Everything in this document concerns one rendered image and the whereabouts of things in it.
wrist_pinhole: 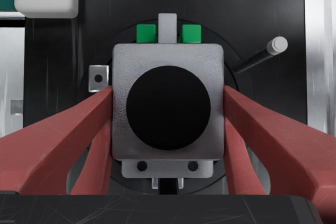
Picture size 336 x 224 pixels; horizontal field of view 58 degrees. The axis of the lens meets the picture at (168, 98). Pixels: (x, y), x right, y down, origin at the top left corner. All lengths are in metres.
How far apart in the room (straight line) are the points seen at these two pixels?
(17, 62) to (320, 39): 0.29
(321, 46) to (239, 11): 0.08
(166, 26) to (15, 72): 0.21
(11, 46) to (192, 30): 0.21
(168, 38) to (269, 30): 0.14
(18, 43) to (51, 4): 0.10
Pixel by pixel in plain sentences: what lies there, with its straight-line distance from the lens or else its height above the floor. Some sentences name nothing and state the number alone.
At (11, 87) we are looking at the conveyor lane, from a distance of 0.34.
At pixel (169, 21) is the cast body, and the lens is 0.16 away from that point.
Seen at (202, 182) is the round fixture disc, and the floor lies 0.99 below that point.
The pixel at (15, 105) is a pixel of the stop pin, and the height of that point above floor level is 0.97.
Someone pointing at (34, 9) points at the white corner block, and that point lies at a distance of 0.27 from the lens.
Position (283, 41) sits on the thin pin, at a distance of 0.17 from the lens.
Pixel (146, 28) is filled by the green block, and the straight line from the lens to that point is 0.19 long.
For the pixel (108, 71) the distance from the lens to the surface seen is 0.23.
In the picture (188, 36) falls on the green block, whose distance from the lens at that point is 0.19.
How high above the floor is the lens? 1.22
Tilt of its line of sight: 87 degrees down
